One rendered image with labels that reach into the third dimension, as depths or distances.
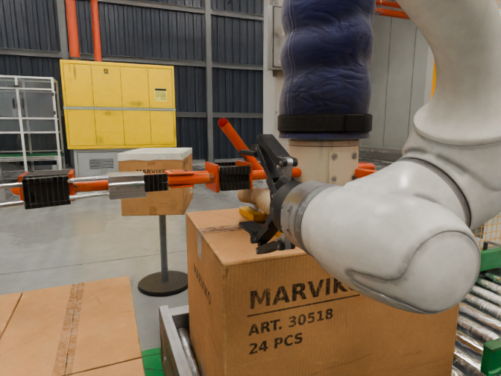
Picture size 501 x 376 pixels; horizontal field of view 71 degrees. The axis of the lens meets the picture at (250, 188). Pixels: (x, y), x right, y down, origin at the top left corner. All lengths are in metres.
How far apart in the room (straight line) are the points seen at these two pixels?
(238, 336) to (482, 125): 0.53
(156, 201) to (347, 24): 1.77
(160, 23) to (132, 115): 4.37
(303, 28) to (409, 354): 0.79
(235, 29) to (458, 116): 11.95
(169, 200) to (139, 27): 9.59
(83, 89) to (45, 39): 3.76
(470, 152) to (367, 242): 0.14
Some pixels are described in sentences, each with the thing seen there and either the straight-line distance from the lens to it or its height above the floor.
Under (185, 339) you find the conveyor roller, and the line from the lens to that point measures 1.18.
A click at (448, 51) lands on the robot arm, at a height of 1.25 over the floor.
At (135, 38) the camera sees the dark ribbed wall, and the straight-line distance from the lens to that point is 11.51.
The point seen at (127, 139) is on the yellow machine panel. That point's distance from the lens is 8.00.
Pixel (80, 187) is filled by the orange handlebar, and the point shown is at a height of 1.08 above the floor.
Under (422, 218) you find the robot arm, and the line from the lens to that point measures 0.31.
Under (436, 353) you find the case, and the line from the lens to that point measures 1.05.
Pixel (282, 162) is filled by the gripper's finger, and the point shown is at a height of 1.14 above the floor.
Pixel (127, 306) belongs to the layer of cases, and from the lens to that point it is 1.41.
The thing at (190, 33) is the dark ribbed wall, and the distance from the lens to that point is 11.83.
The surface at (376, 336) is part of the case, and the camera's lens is 0.89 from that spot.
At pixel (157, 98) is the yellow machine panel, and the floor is 1.77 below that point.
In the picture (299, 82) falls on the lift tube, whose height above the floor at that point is 1.28.
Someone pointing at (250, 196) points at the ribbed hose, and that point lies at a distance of 0.83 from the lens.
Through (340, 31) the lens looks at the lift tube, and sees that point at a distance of 0.81.
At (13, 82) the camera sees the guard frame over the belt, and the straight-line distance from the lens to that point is 8.15.
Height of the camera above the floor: 1.19
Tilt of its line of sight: 10 degrees down
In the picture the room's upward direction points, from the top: straight up
